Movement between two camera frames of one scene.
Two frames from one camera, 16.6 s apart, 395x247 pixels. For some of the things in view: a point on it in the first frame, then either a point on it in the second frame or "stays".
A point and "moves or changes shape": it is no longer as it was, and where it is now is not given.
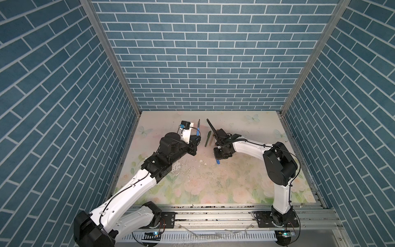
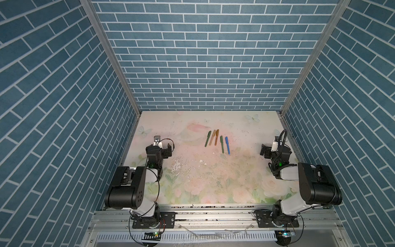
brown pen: (210, 143) stays
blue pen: (198, 128) moves or changes shape
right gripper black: (216, 156) to (268, 152)
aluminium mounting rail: (328, 217) stays
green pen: (208, 138) stays
